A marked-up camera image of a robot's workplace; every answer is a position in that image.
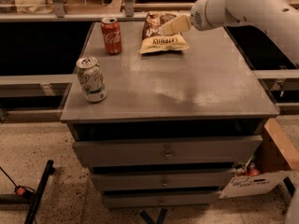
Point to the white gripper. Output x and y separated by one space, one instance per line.
203 16

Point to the brown chip bag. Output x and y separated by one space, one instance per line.
154 41

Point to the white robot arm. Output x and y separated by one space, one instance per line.
275 18

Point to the red cola can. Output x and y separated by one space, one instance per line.
111 32

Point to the green white 7up can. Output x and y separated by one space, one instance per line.
91 79

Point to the grey drawer cabinet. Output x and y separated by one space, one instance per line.
205 91

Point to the top grey drawer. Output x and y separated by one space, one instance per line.
139 152

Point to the grey drawer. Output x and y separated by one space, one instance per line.
139 152
163 179
160 199

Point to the orange item in box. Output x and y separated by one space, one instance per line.
252 169

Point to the open cardboard box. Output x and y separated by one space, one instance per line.
276 158

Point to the middle grey drawer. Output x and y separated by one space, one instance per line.
163 179

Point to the bottom grey drawer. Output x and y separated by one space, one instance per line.
160 199

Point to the black stand leg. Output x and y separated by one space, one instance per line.
48 171

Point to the metal shelf rail frame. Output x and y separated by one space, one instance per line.
79 10

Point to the orange cable clip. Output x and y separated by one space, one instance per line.
24 192

